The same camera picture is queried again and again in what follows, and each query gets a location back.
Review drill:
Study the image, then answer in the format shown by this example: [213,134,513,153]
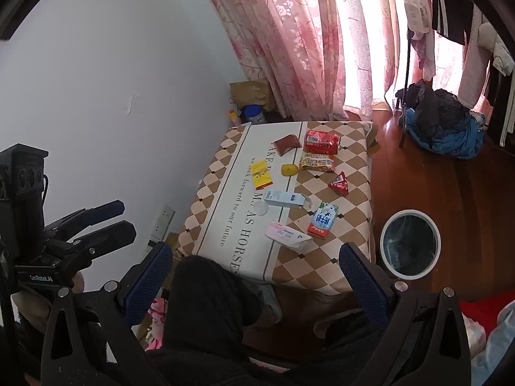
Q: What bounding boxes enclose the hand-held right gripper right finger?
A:
[339,242,471,386]

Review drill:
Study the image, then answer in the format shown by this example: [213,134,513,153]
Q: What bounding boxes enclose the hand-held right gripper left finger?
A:
[40,241,173,386]

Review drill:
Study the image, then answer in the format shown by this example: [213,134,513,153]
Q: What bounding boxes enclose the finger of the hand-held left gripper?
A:
[46,220,137,262]
[44,200,125,236]

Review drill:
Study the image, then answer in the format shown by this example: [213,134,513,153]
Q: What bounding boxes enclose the white round trash bin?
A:
[379,209,442,280]

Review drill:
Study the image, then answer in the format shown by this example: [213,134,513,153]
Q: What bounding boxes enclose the pink white carton box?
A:
[265,220,314,254]

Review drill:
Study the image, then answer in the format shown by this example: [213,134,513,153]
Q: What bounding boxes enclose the small red snack wrapper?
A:
[328,171,350,198]

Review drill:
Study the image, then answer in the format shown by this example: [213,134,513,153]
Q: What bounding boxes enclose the white blue carton box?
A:
[263,189,312,210]

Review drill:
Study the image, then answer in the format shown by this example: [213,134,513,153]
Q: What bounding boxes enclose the yellow green snack packet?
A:
[300,153,335,173]

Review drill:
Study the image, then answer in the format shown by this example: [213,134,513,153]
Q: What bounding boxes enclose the person's left hand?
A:
[11,271,85,313]

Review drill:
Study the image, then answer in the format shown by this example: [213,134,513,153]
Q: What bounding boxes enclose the pink floral bag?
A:
[143,298,170,350]

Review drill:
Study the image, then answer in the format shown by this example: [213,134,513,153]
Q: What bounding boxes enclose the white power strip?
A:
[151,204,175,246]

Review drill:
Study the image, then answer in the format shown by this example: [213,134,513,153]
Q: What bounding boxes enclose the black bin liner bag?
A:
[384,215,437,270]

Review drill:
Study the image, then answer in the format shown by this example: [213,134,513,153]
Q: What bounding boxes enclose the brown checkered tablecloth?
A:
[189,121,379,296]

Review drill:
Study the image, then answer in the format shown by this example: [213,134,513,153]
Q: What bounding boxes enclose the grey slipper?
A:
[241,277,284,326]

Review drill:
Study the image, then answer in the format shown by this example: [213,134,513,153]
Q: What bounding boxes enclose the red blanket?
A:
[459,293,515,338]

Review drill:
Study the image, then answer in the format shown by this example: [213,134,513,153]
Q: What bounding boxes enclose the crushed red drink can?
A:
[304,129,341,154]

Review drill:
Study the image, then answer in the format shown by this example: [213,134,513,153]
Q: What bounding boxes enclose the pale blue cloth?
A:
[463,301,515,386]

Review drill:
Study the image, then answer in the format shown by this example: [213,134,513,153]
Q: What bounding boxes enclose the dark red sauce packet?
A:
[273,134,302,157]

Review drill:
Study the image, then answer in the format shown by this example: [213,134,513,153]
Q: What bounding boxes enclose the blue garment pile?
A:
[404,106,485,161]

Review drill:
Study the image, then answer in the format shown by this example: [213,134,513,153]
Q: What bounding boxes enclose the blue tin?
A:
[242,105,267,126]

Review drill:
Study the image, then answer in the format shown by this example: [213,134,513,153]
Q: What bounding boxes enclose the brown paper bag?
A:
[229,79,278,114]

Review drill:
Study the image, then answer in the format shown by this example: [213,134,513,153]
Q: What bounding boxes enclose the black jacket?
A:
[396,80,469,141]

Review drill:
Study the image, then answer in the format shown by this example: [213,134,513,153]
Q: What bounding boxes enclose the black metal clothes rack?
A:
[396,28,415,149]

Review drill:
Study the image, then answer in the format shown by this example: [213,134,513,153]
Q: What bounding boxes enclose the pink floral curtain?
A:
[191,0,497,121]

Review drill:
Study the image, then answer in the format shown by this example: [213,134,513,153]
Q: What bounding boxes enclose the white fluffy hanging garment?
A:
[463,6,515,109]

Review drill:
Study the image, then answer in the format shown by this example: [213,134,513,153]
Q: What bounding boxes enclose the pale printed hanging garment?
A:
[403,0,437,81]

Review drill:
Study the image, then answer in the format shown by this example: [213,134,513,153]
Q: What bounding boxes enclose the black striped hanging garment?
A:
[431,0,481,47]

